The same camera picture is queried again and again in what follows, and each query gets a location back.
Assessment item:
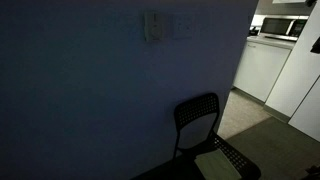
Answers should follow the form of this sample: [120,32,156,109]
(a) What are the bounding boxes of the black perforated chair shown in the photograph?
[172,92,261,180]

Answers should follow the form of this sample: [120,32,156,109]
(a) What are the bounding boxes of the white kitchen counter cabinet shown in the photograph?
[233,37,295,102]

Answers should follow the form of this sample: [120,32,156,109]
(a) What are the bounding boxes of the white tall cabinet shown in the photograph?
[264,0,320,141]

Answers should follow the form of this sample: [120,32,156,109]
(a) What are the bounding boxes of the silver microwave oven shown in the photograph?
[260,16,308,41]

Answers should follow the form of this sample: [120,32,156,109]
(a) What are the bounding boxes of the white wall thermostat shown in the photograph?
[144,11,164,42]

